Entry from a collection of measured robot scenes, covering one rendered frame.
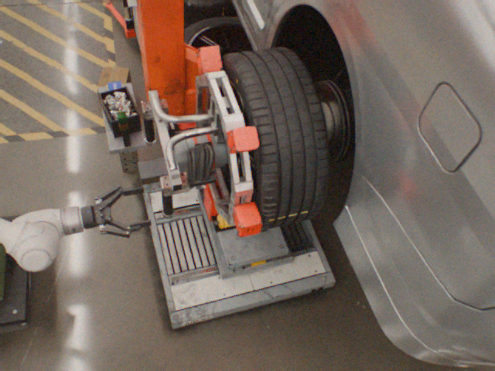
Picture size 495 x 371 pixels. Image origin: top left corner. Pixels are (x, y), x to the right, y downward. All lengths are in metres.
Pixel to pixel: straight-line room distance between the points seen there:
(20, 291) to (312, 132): 1.36
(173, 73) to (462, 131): 1.31
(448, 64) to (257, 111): 0.58
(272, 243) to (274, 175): 0.83
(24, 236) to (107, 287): 1.02
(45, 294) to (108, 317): 0.33
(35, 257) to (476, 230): 1.11
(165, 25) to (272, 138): 0.70
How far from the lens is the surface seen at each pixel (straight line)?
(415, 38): 1.16
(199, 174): 1.45
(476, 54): 1.04
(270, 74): 1.52
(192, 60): 2.05
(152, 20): 1.85
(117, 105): 2.24
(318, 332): 2.34
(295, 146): 1.44
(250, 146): 1.36
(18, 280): 2.16
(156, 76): 2.03
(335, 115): 1.77
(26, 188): 2.77
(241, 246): 2.19
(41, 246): 1.39
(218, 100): 1.49
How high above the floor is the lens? 2.18
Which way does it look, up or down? 56 degrees down
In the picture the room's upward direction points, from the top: 10 degrees clockwise
